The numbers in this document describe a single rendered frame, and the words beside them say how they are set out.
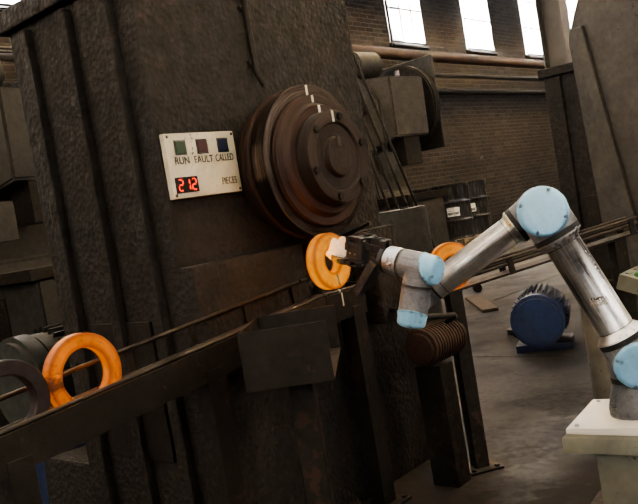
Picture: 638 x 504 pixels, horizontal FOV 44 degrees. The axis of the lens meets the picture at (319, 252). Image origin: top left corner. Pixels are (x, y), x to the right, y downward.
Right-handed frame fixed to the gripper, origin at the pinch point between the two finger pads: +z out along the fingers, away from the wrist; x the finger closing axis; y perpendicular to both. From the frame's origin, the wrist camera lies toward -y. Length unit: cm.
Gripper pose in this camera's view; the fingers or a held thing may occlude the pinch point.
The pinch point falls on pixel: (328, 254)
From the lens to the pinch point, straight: 218.4
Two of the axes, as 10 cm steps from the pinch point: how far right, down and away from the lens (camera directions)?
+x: -6.4, 1.7, -7.5
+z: -7.7, -1.7, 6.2
